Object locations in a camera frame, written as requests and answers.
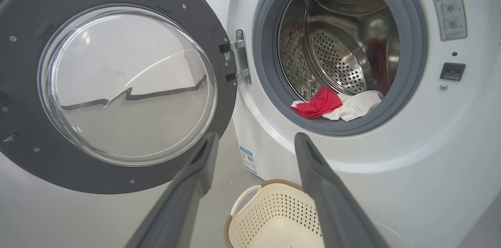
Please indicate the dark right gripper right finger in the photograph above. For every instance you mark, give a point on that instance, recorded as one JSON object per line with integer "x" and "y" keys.
{"x": 332, "y": 209}

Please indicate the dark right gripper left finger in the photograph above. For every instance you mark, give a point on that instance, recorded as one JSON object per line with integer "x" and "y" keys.
{"x": 184, "y": 209}

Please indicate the white cloth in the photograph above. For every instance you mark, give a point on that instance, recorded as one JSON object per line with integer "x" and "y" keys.
{"x": 321, "y": 103}

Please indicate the black round washer door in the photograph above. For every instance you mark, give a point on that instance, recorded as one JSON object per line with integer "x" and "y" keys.
{"x": 23, "y": 83}

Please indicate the cream basket with brown rim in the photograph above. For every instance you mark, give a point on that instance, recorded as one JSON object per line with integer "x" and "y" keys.
{"x": 274, "y": 220}

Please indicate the white front-load washing machine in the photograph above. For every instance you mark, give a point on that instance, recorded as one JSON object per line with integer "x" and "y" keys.
{"x": 430, "y": 142}

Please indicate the stainless steel washer drum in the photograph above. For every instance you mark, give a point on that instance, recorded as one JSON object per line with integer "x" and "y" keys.
{"x": 336, "y": 52}

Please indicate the grey rubber door gasket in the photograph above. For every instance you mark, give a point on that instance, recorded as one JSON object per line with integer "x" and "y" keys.
{"x": 266, "y": 64}

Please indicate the metal door hinge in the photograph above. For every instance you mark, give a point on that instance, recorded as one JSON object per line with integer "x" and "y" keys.
{"x": 240, "y": 56}

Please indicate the round white filter cover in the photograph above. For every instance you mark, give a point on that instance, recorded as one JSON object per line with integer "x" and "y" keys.
{"x": 391, "y": 238}

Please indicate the blue energy label sticker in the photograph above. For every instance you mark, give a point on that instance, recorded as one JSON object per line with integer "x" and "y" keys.
{"x": 248, "y": 160}

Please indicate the grey warning label sticker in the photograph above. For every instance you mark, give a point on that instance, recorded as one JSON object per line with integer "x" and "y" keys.
{"x": 447, "y": 3}

